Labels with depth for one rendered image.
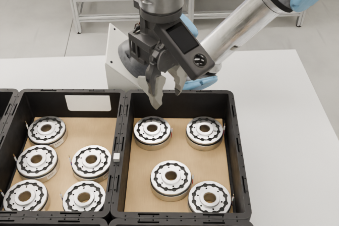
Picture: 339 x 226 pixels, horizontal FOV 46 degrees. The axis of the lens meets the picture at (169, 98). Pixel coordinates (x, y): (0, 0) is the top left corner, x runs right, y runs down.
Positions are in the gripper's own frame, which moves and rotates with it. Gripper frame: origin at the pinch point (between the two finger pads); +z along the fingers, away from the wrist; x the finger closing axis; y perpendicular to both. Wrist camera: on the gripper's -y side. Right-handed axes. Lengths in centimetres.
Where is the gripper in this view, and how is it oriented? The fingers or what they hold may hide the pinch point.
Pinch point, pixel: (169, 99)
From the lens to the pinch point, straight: 78.5
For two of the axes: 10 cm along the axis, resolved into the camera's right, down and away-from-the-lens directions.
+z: 0.0, 7.3, 6.9
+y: -6.9, -5.0, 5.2
